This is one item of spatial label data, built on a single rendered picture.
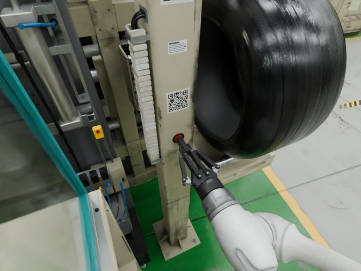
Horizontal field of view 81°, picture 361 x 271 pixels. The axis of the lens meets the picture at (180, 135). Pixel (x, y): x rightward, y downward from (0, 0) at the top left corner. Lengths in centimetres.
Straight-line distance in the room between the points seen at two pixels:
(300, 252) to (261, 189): 135
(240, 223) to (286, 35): 44
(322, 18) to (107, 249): 67
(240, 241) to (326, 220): 156
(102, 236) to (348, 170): 232
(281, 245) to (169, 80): 51
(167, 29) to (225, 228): 47
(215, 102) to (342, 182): 158
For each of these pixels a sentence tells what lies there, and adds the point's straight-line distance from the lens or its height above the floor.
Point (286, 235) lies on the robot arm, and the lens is 65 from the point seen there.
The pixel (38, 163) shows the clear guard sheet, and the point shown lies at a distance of 25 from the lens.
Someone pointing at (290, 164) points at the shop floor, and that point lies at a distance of 224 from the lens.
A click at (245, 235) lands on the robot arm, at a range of 53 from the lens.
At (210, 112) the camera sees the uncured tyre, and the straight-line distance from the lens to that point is 105.
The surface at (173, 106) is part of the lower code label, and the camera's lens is 64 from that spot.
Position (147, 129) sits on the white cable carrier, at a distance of 67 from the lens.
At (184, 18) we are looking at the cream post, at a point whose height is 144.
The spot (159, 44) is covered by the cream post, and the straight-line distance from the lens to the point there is 54.
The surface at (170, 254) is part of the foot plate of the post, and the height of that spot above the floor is 1.
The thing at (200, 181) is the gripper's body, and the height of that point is 107.
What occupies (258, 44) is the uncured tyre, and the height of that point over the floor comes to 139.
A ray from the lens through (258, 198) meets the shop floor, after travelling 192.
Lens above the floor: 159
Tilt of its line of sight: 45 degrees down
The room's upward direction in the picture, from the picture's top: straight up
